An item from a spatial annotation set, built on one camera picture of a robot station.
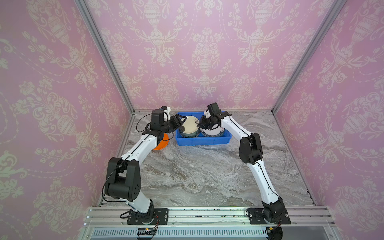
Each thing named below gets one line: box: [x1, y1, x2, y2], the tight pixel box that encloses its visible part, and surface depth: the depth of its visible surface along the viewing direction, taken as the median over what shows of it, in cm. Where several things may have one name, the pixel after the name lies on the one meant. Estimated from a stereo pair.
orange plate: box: [153, 133, 170, 151], surface depth 78 cm
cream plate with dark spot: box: [180, 115, 200, 134], surface depth 105 cm
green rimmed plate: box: [199, 124, 225, 137], surface depth 105 cm
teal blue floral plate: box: [179, 130, 200, 138], surface depth 105 cm
